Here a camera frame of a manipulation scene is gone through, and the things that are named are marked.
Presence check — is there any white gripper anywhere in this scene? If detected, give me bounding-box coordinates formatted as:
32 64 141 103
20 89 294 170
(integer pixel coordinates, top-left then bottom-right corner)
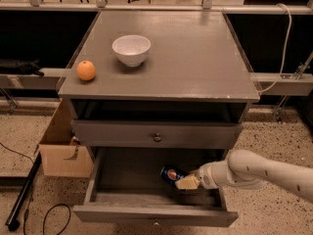
175 163 217 190

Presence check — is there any blue pepsi can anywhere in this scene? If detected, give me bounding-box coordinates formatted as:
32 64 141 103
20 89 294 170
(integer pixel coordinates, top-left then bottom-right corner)
160 164 188 187

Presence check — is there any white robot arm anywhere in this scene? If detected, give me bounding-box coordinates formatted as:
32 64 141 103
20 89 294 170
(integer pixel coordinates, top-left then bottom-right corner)
175 150 313 203

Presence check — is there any open grey middle drawer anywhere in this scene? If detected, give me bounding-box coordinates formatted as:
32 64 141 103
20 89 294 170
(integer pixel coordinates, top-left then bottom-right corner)
73 148 238 227

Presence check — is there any grey upper drawer with knob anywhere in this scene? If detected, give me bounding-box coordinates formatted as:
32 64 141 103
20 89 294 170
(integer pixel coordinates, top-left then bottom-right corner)
72 119 243 150

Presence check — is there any grey wooden drawer cabinet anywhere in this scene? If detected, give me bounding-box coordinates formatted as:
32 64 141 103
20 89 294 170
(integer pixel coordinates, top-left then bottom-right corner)
58 10 261 168

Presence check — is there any brown cardboard box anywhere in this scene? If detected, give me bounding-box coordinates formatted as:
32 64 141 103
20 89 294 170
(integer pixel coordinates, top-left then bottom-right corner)
38 101 93 178

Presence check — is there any white ceramic bowl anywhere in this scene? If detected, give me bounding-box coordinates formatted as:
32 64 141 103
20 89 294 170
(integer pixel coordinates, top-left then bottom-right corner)
112 35 151 67

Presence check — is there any orange fruit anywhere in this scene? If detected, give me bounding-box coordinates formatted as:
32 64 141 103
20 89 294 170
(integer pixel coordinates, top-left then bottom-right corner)
76 61 96 81

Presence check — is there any black bar on floor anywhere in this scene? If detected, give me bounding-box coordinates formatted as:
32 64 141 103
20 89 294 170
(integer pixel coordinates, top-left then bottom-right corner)
5 154 41 232

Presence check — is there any black bag on ledge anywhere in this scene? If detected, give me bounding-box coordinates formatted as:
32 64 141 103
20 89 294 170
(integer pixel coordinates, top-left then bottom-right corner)
0 59 44 76

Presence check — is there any black floor cable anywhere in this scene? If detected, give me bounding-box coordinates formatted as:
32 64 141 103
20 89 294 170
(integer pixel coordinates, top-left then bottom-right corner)
22 186 72 235

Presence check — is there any white hanging cable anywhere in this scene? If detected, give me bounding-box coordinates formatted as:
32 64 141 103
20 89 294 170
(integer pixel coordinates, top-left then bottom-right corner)
257 3 293 94

